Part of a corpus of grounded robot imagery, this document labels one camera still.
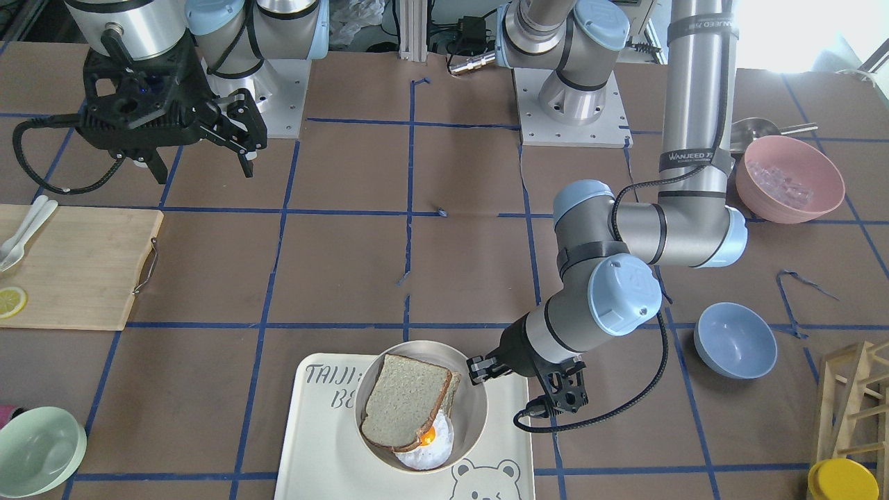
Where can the wooden cutting board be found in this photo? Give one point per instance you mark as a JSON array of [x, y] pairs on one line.
[[80, 269]]

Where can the wooden cup rack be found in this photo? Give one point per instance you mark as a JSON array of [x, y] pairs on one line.
[[852, 389]]

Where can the lemon slice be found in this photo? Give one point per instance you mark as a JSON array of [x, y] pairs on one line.
[[13, 300]]

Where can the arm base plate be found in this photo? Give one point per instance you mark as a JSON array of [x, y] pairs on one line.
[[553, 114], [285, 97]]

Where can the pink cloth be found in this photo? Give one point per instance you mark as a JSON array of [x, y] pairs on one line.
[[8, 413]]

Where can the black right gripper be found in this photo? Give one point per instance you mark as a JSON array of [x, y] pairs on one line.
[[195, 89]]

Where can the white bread slice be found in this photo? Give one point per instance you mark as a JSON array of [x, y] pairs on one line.
[[402, 406]]

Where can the bread slice on plate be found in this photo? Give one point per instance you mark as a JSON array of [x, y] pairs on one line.
[[449, 396]]

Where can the cream round plate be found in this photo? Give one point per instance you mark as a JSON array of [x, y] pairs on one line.
[[470, 403]]

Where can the fried egg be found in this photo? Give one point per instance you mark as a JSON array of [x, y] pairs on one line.
[[435, 447]]

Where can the yellow mug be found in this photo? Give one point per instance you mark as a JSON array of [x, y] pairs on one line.
[[841, 478]]

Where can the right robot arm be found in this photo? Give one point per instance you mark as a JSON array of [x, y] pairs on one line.
[[232, 38]]

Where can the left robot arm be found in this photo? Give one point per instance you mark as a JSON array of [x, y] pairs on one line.
[[606, 243]]

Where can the green bowl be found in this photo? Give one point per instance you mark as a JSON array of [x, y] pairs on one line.
[[40, 450]]

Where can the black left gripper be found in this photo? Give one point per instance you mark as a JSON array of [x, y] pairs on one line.
[[516, 345]]

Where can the pink bowl with ice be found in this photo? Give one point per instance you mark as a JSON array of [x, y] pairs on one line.
[[788, 181]]

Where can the white plastic spoon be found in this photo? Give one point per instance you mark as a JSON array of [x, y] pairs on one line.
[[12, 250]]

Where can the cream bear tray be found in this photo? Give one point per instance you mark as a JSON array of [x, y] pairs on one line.
[[324, 457]]

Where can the metal scoop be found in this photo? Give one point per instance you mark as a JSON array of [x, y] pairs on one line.
[[746, 130]]

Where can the aluminium frame post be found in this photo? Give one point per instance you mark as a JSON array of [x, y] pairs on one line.
[[413, 20]]

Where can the blue bowl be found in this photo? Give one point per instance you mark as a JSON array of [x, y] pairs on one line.
[[735, 342]]

